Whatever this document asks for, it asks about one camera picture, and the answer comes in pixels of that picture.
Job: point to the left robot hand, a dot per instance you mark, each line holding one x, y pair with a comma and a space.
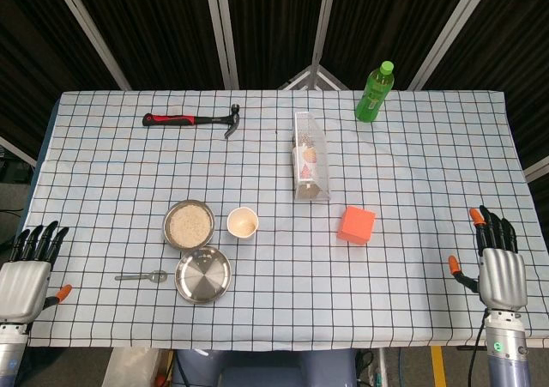
23, 288

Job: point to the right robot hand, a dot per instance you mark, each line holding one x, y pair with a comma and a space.
504, 279

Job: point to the metal spoon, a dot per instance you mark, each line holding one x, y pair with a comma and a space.
141, 277

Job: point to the white rice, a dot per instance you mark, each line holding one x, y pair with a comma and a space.
189, 226

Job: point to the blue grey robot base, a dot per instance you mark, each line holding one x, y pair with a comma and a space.
266, 367

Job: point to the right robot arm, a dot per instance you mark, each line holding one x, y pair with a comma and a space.
508, 352

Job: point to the steel bowl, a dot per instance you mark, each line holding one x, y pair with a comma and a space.
166, 232

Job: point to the white paper cup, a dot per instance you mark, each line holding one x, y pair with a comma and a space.
242, 224

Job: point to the white plastic bag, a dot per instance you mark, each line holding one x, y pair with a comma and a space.
128, 367

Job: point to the blue checkered tablecloth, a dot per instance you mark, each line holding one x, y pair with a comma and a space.
407, 168

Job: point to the orange cube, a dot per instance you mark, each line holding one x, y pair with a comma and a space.
355, 226

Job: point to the steel plate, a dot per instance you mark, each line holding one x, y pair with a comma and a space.
202, 276

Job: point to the brown round pack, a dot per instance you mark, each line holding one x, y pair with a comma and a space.
309, 191

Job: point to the red black claw hammer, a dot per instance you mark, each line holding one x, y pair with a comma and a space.
171, 120

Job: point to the green drink bottle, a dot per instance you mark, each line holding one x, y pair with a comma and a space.
372, 97

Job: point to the black white-framed screen panel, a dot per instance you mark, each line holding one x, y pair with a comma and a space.
514, 52
377, 18
25, 61
274, 26
163, 26

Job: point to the white pack with red print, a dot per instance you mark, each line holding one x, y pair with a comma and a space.
306, 164

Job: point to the white mesh basket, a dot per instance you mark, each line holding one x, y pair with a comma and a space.
309, 125

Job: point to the white triangular screen foot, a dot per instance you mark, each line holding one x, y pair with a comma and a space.
315, 78

